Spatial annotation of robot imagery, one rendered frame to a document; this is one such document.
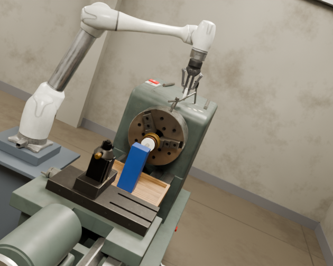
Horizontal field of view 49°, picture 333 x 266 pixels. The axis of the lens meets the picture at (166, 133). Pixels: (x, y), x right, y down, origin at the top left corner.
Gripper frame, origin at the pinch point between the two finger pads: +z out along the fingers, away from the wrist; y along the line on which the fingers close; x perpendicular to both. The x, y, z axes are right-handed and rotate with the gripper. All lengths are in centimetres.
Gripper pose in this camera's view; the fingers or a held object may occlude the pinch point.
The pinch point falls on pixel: (185, 94)
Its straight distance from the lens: 210.3
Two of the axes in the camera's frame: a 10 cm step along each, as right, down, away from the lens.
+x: 2.3, -2.2, 9.5
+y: 9.3, 3.4, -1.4
